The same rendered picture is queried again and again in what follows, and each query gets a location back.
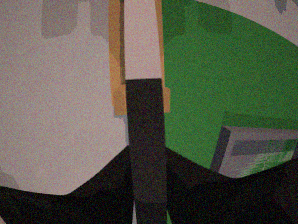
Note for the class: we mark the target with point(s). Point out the red putter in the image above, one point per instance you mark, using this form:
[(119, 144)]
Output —
[(145, 111)]

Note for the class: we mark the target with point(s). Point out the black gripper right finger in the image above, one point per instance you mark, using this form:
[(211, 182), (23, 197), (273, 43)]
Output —
[(198, 195)]

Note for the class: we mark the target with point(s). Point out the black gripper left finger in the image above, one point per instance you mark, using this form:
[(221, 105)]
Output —
[(107, 198)]

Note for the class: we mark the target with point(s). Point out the green rectangular mat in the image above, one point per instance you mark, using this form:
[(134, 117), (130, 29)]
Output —
[(223, 69)]

